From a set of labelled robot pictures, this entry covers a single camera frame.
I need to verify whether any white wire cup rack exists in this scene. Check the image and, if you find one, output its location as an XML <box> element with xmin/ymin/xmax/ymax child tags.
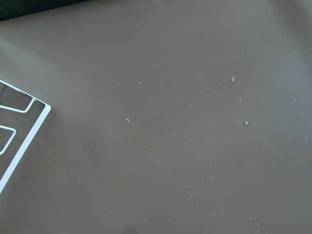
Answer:
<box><xmin>0</xmin><ymin>80</ymin><xmax>51</xmax><ymax>191</ymax></box>

